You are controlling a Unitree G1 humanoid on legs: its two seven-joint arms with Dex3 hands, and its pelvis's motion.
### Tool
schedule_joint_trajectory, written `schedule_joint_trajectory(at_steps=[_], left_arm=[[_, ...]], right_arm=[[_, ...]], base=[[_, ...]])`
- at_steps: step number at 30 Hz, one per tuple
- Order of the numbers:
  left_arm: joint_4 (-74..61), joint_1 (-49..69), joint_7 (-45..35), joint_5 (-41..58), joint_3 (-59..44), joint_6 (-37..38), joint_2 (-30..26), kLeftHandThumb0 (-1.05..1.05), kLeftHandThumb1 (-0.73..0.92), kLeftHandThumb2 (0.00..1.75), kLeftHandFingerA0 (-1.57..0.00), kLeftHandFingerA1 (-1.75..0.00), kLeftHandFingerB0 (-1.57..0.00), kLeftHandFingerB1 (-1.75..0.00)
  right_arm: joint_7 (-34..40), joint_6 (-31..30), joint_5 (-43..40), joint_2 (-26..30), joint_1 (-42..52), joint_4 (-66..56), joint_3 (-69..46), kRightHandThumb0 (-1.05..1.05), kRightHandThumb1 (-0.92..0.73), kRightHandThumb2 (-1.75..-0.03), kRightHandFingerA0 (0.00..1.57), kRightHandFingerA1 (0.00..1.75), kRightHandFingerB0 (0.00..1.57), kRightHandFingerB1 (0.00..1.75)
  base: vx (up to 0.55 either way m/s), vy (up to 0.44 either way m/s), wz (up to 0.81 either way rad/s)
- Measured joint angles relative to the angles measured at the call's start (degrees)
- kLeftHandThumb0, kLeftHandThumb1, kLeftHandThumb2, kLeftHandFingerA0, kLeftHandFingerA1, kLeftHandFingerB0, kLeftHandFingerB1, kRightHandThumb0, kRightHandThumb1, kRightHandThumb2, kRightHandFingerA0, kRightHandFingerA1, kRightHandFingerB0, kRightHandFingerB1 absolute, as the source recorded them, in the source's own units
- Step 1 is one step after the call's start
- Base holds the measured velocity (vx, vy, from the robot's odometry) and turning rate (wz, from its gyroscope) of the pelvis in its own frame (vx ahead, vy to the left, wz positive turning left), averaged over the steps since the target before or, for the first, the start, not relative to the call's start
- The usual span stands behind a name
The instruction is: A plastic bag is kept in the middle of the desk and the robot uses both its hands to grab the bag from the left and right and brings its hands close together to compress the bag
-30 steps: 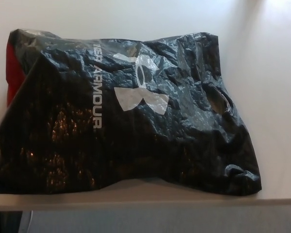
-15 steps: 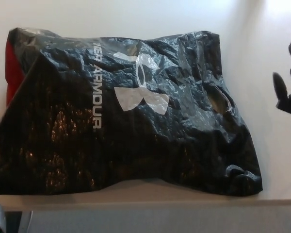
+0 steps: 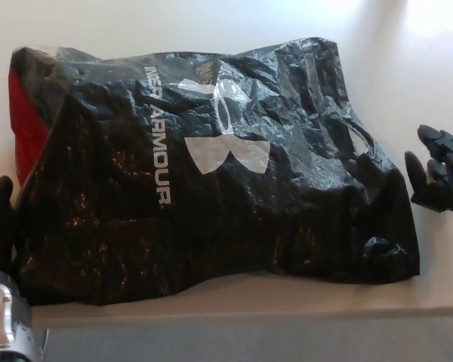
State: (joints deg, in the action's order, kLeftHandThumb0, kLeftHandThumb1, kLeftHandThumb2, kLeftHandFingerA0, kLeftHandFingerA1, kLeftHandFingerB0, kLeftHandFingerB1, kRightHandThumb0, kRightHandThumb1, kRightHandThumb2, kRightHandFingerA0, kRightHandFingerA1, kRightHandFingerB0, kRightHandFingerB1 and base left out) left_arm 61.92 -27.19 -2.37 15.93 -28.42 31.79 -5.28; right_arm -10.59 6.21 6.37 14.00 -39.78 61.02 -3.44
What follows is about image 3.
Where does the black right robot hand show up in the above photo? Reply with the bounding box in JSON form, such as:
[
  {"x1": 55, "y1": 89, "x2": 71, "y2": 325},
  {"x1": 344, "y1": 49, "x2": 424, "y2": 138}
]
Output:
[{"x1": 404, "y1": 124, "x2": 453, "y2": 226}]

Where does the black Under Armour plastic bag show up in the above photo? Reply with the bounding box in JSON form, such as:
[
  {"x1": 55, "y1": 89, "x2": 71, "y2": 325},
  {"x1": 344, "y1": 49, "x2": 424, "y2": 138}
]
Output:
[{"x1": 8, "y1": 36, "x2": 422, "y2": 307}]

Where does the thin white cable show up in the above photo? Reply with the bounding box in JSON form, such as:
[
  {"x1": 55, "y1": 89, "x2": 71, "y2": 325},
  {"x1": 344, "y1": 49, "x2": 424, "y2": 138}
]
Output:
[{"x1": 37, "y1": 327, "x2": 51, "y2": 362}]

